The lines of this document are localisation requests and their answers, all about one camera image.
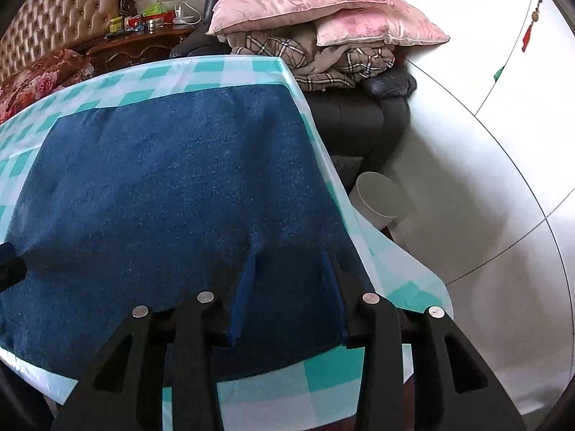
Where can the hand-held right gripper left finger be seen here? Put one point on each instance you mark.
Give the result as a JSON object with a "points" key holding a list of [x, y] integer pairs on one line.
{"points": [[240, 305]]}

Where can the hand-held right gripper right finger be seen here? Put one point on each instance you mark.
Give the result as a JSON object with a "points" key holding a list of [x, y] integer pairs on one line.
{"points": [[334, 305]]}

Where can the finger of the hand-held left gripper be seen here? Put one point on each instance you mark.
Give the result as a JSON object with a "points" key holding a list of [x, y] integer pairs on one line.
{"points": [[11, 269]]}

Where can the blue denim pants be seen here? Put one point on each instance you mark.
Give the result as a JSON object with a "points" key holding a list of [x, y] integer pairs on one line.
{"points": [[170, 188]]}

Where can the white waste bin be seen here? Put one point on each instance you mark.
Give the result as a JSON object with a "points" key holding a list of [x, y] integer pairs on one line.
{"points": [[382, 197]]}

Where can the black leather armchair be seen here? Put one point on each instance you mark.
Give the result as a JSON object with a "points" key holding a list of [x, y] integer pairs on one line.
{"points": [[355, 121]]}

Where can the red floral quilt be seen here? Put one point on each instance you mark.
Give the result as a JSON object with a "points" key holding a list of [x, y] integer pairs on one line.
{"points": [[40, 76]]}

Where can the teal white checkered tablecloth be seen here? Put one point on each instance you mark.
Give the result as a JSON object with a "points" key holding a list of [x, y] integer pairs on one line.
{"points": [[251, 69]]}

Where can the plaid blanket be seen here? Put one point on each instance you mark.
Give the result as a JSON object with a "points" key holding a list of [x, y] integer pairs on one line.
{"points": [[323, 60]]}

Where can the dark wooden nightstand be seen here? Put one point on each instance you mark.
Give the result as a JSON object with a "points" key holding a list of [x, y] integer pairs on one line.
{"points": [[139, 45]]}

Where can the brown tufted leather headboard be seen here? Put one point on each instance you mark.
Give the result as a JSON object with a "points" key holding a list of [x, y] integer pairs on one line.
{"points": [[58, 13]]}

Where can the yellow green small box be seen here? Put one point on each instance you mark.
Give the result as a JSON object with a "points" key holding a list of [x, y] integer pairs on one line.
{"points": [[117, 25]]}

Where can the red small box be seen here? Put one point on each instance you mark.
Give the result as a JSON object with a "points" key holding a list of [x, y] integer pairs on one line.
{"points": [[134, 21]]}

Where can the small pink pillow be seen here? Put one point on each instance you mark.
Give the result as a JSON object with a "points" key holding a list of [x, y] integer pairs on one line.
{"points": [[382, 27]]}

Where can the green plastic bag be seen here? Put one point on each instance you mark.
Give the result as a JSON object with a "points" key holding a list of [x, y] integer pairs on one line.
{"points": [[155, 9]]}

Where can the large pink pillow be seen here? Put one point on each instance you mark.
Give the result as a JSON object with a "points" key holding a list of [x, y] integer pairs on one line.
{"points": [[287, 2]]}

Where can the red tassel ornament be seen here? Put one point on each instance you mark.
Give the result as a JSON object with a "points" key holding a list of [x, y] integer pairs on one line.
{"points": [[530, 31]]}

